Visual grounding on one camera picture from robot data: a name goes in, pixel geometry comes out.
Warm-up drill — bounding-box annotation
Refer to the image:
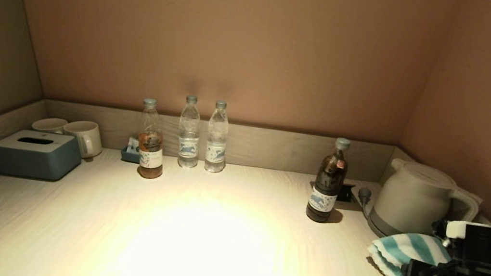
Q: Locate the grey kettle base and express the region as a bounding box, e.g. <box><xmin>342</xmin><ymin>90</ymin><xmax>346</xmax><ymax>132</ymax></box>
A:
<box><xmin>360</xmin><ymin>210</ymin><xmax>405</xmax><ymax>242</ymax></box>

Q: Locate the beige electric kettle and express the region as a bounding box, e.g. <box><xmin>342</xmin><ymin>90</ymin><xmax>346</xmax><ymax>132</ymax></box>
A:
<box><xmin>366</xmin><ymin>156</ymin><xmax>487</xmax><ymax>252</ymax></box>

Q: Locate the grey power plug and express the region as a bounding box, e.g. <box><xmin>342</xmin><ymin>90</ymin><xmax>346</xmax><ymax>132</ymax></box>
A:
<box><xmin>355</xmin><ymin>186</ymin><xmax>374</xmax><ymax>211</ymax></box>

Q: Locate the black recessed socket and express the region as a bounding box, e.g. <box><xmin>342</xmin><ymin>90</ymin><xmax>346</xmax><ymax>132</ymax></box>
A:
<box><xmin>336</xmin><ymin>184</ymin><xmax>355</xmax><ymax>204</ymax></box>

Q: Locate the bottle with dark liquid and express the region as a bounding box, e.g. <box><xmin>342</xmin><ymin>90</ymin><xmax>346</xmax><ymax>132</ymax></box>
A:
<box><xmin>304</xmin><ymin>134</ymin><xmax>352</xmax><ymax>226</ymax></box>

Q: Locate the clear water bottle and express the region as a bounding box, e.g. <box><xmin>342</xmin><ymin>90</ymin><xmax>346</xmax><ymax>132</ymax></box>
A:
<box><xmin>201</xmin><ymin>99</ymin><xmax>235</xmax><ymax>175</ymax></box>
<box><xmin>173</xmin><ymin>94</ymin><xmax>208</xmax><ymax>170</ymax></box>

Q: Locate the bottle with amber liquid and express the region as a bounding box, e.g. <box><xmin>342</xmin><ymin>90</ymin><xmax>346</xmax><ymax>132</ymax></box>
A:
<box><xmin>131</xmin><ymin>97</ymin><xmax>173</xmax><ymax>181</ymax></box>

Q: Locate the small blue tray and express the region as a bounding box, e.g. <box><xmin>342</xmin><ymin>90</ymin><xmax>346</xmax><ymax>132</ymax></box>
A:
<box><xmin>119</xmin><ymin>146</ymin><xmax>143</xmax><ymax>165</ymax></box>

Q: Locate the white ceramic mug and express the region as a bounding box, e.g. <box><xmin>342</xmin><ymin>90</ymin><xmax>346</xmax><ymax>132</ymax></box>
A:
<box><xmin>60</xmin><ymin>118</ymin><xmax>106</xmax><ymax>162</ymax></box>
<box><xmin>31</xmin><ymin>114</ymin><xmax>69</xmax><ymax>136</ymax></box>

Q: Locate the blue-grey tissue box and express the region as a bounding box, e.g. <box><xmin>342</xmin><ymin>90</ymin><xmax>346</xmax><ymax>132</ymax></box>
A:
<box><xmin>0</xmin><ymin>125</ymin><xmax>85</xmax><ymax>186</ymax></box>

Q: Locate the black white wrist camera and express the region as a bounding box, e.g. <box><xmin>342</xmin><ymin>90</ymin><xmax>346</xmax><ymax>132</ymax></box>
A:
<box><xmin>440</xmin><ymin>218</ymin><xmax>491</xmax><ymax>269</ymax></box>

